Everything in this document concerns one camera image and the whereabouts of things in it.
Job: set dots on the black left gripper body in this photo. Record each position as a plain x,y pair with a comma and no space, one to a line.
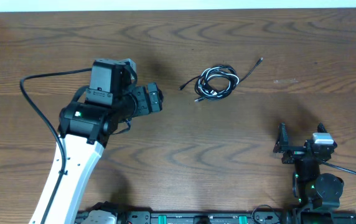
154,98

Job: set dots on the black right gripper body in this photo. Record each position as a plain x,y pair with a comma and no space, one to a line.
298,153

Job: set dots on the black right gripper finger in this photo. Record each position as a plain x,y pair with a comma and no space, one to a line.
282,143
321,128

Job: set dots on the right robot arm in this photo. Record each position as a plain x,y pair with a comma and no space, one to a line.
318,193

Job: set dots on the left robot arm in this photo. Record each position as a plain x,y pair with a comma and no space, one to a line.
85,125

